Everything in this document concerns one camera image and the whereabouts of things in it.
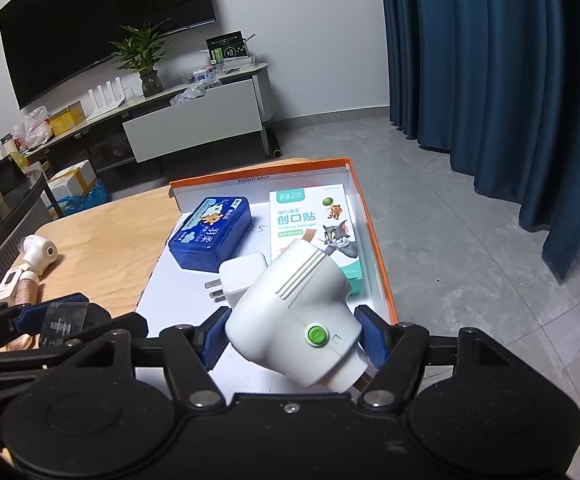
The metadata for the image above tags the white vaporizer with glass bottle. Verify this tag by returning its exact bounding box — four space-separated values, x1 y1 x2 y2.
19 234 59 278

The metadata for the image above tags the white wifi router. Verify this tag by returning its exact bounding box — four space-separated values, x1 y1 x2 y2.
86 77 126 120

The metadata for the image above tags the white plug-in vaporizer green button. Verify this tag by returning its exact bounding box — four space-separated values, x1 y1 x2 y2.
225 240 369 393

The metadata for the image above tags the potted plant on cabinet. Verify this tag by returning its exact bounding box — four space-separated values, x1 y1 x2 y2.
111 22 165 98

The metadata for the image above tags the black charger adapter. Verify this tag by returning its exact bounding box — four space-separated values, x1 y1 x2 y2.
38 302 88 348

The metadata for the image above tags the white plastic bag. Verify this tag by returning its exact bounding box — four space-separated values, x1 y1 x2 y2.
12 106 54 152

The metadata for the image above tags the black green box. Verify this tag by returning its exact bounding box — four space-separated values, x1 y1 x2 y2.
205 30 249 64

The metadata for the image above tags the white charger box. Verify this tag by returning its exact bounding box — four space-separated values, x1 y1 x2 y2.
0 266 22 307

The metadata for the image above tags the yellow box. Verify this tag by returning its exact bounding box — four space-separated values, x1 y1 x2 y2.
48 101 86 136

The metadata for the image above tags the blue plastic bag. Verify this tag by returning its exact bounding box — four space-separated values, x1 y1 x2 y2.
58 180 110 216

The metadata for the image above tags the cardboard box on floor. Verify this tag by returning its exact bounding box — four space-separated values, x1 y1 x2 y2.
48 159 97 202

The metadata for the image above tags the copper bottle white cap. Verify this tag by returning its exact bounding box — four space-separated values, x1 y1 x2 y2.
6 266 40 351

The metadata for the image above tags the blue floss pick tin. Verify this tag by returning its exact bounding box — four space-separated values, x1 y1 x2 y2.
168 196 252 273

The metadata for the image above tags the wall mounted television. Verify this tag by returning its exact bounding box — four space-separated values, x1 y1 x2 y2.
0 0 215 107

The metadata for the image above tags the blue curtain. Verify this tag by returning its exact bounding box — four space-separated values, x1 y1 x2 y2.
383 0 580 278

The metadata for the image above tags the white USB charger cube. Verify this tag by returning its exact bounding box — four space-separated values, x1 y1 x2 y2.
204 252 267 308

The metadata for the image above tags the orange white shoebox lid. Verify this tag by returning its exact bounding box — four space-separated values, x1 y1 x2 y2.
137 158 396 399

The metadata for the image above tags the green bandage box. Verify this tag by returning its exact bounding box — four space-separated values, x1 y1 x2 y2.
268 183 363 284

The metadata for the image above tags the white TV cabinet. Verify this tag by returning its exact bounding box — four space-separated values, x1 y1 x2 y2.
26 63 276 162

